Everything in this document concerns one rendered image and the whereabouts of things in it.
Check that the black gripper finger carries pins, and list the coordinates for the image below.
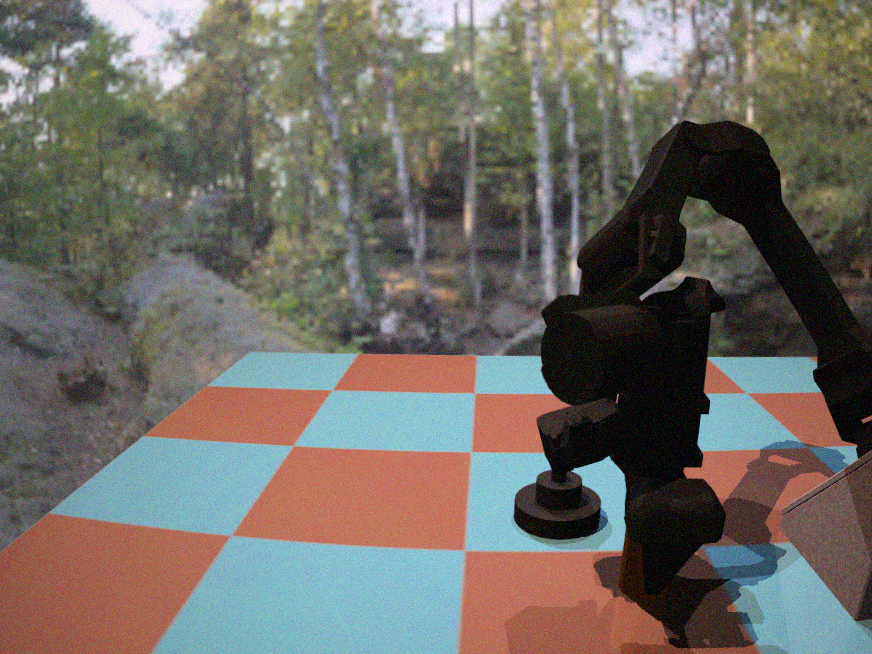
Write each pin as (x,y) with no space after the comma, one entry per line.
(662,561)
(631,475)

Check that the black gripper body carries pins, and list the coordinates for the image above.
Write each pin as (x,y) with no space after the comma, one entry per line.
(668,508)

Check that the orange knob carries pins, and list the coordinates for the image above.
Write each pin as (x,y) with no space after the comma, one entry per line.
(631,580)

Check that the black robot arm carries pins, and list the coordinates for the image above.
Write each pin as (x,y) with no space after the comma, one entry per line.
(606,341)

